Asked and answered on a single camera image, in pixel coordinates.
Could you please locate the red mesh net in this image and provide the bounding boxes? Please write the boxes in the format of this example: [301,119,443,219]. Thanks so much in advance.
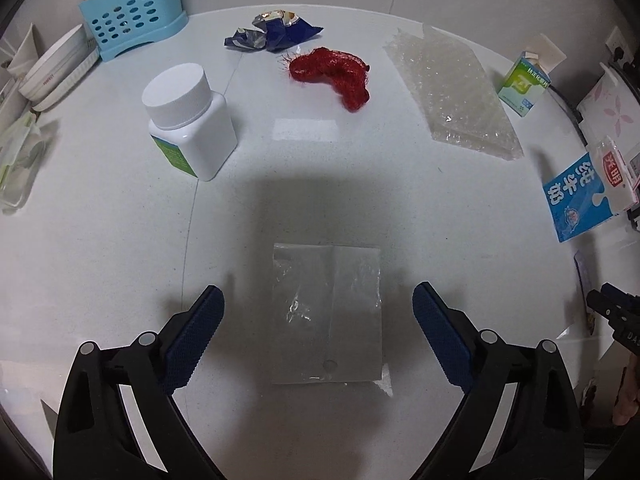
[277,46,372,113]

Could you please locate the white wall socket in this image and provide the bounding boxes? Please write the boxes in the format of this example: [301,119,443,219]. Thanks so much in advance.
[605,27,632,61]

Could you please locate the white folded paper carton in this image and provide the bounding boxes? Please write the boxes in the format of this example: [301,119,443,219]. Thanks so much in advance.
[6,22,41,80]

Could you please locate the white ribbed plate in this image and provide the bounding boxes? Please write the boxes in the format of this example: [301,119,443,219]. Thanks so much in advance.
[30,35,101,112]

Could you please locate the white plastic pill bottle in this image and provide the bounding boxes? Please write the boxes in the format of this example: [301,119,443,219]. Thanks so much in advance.
[141,63,238,182]

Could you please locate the blue snack wrapper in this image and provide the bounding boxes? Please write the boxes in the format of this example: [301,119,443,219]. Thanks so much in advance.
[223,9,324,53]

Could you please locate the blue white milk carton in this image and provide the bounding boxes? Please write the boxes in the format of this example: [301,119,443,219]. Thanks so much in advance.
[542,135,640,244]

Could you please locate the small green white carton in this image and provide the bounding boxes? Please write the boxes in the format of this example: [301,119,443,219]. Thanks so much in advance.
[496,33,567,118]

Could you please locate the white flowered rice cooker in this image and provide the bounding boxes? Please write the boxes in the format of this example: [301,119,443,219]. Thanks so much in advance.
[575,62,640,171]

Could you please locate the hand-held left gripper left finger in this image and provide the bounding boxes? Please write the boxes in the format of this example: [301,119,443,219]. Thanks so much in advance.
[52,285,226,480]

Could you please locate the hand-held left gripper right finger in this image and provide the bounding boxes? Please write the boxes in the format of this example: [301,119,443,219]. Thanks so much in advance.
[412,282,586,480]

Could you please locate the light blue utensil caddy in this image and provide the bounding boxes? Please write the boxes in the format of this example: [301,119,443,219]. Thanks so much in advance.
[78,0,190,63]

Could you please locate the clear plastic food container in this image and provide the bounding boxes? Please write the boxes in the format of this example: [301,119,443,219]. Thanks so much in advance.
[0,110,57,216]

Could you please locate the person's right hand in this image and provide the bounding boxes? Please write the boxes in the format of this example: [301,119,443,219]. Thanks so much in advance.
[612,365,640,427]

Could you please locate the clear plastic bag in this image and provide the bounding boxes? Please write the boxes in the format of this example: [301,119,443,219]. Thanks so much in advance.
[272,243,393,396]

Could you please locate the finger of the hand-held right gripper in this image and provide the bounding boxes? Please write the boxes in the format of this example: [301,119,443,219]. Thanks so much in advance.
[586,282,627,331]

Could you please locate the clear bubble wrap bag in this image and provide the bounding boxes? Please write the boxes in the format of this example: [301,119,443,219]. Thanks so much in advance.
[382,24,524,162]

